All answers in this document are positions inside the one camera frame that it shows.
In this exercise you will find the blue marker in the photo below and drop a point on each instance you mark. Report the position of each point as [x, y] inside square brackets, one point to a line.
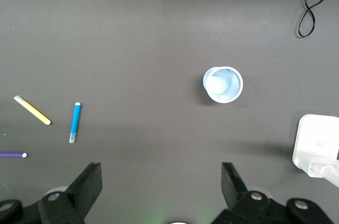
[75, 122]

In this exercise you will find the white stand with pole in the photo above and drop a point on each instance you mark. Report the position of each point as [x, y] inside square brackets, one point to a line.
[315, 139]

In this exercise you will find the light blue plastic cup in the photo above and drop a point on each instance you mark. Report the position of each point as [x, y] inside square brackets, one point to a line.
[229, 94]

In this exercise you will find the purple marker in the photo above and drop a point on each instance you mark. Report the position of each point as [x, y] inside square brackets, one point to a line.
[12, 154]

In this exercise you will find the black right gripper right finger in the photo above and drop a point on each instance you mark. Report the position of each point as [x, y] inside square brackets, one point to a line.
[238, 197]

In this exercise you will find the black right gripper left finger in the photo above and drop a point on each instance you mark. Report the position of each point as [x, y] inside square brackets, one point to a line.
[79, 195]

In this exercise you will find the yellow marker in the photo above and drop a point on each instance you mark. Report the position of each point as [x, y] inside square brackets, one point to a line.
[31, 110]

